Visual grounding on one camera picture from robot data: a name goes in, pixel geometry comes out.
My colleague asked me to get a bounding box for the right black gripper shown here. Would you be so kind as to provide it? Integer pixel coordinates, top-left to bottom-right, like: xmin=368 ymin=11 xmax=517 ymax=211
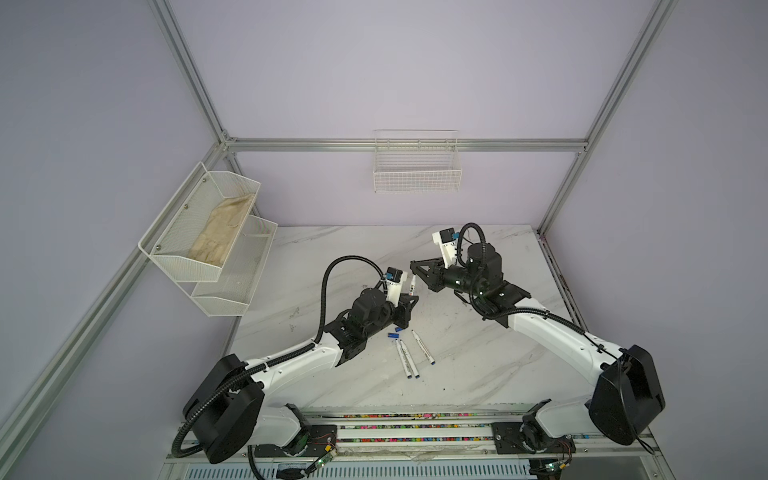
xmin=409 ymin=255 xmax=483 ymax=297

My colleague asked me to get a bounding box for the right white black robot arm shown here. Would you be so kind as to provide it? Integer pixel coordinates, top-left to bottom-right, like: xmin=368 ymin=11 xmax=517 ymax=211
xmin=410 ymin=243 xmax=666 ymax=453

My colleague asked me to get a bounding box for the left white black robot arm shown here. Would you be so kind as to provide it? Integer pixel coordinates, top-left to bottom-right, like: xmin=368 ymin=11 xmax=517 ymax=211
xmin=171 ymin=288 xmax=419 ymax=464

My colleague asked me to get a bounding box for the lower white mesh shelf basket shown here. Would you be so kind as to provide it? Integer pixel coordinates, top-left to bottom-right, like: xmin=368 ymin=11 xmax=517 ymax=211
xmin=191 ymin=215 xmax=278 ymax=317

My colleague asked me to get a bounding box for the white mesh shelf basket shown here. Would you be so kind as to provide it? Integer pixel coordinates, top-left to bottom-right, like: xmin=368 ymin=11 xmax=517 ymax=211
xmin=191 ymin=215 xmax=278 ymax=317
xmin=138 ymin=163 xmax=261 ymax=283

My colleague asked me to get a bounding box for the beige cloth in basket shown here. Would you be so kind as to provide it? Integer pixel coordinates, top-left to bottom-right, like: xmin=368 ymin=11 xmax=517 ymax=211
xmin=188 ymin=194 xmax=256 ymax=267

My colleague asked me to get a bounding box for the upper white mesh shelf basket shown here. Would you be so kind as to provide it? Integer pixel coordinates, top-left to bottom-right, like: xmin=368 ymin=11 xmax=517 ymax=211
xmin=138 ymin=163 xmax=261 ymax=283

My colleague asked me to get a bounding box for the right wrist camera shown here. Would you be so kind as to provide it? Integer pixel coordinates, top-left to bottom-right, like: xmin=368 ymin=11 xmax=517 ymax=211
xmin=432 ymin=227 xmax=458 ymax=268

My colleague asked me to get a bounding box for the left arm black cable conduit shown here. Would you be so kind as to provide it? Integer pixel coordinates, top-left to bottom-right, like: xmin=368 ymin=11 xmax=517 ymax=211
xmin=171 ymin=255 xmax=388 ymax=460

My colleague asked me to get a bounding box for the white wire wall basket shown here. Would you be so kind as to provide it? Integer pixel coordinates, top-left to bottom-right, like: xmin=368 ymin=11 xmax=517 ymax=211
xmin=373 ymin=129 xmax=463 ymax=194

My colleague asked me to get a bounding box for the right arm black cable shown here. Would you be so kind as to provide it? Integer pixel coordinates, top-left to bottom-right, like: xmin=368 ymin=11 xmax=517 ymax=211
xmin=455 ymin=222 xmax=625 ymax=361

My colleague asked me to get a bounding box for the aluminium rail base frame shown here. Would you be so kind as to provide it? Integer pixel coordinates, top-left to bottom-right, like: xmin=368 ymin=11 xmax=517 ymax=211
xmin=157 ymin=371 xmax=676 ymax=480

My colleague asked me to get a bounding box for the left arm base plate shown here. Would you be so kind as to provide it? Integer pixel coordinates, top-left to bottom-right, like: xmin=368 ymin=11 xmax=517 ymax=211
xmin=254 ymin=425 xmax=338 ymax=459

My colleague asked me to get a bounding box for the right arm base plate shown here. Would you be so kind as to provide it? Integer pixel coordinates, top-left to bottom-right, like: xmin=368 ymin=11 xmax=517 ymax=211
xmin=491 ymin=422 xmax=575 ymax=455

